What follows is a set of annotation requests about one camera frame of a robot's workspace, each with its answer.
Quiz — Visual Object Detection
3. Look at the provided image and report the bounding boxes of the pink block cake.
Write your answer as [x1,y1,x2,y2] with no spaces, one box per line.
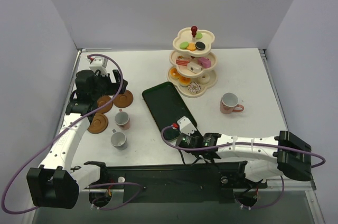
[198,57,212,68]

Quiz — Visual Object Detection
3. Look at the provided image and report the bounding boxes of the orange glazed donut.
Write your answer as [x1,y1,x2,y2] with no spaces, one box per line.
[170,68,181,79]

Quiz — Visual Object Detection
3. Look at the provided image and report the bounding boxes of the pink floral mug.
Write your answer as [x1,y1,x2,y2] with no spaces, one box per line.
[220,92,245,114]

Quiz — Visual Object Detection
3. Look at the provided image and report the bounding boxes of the grey mug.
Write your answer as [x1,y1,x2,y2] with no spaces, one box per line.
[110,129,127,150]

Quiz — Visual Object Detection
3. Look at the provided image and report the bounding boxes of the brown coaster front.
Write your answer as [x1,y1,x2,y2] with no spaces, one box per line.
[88,113,109,134]

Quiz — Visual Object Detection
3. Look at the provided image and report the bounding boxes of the orange macaron on stand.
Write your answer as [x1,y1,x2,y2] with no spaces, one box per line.
[186,43,196,51]

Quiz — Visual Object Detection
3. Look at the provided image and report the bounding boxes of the dark green serving tray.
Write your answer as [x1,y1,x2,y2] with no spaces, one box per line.
[142,81,197,130]

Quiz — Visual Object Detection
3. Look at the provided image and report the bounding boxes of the cream three-tier dessert stand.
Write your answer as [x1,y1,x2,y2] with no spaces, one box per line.
[167,26,218,98]

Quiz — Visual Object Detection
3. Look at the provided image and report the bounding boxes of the green macaron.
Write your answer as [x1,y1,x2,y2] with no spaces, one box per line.
[195,32,203,40]
[179,42,190,49]

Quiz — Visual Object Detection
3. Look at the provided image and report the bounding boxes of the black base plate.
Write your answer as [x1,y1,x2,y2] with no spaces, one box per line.
[89,162,267,207]

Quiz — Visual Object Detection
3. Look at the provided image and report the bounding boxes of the sprinkled white donut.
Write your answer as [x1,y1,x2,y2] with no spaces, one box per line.
[187,82,201,95]

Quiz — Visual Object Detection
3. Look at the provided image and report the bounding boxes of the aluminium rail frame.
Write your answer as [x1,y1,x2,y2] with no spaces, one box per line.
[259,48,316,190]

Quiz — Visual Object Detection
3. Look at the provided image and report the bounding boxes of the white block cake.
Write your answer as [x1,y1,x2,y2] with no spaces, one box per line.
[186,62,202,73]

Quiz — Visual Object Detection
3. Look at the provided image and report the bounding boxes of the orange white blue donut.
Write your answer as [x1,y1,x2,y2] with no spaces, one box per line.
[179,76,191,87]

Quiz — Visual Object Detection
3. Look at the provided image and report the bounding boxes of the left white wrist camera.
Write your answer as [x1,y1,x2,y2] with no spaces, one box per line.
[89,57,108,77]

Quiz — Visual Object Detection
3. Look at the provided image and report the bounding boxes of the brown coaster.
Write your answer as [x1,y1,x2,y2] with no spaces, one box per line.
[113,90,134,108]
[88,113,109,134]
[97,95,113,114]

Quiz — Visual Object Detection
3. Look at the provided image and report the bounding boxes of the dark chocolate macaron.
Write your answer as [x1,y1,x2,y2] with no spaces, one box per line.
[195,41,206,50]

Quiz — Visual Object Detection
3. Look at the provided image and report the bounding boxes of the pink strawberry cake slice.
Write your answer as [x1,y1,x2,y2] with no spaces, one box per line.
[175,55,191,67]

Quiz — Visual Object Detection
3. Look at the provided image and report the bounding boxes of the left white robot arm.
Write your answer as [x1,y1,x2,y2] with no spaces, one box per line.
[26,69,128,209]

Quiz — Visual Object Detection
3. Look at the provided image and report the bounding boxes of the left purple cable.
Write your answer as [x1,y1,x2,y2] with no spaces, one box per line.
[1,53,145,214]

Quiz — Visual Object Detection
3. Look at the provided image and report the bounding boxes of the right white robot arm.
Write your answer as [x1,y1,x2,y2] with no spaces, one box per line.
[176,131,312,186]

